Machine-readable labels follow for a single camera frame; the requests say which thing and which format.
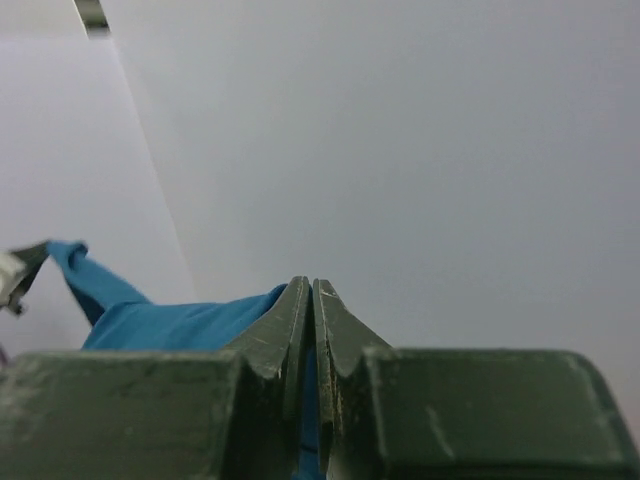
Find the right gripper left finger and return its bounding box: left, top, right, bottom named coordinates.
left=1, top=277, right=310, bottom=479

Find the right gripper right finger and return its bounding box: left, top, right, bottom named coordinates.
left=312, top=280, right=639, bottom=479

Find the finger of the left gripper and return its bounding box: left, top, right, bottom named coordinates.
left=4, top=241, right=49, bottom=300

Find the blue t shirt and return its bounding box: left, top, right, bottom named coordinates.
left=47, top=240, right=321, bottom=480

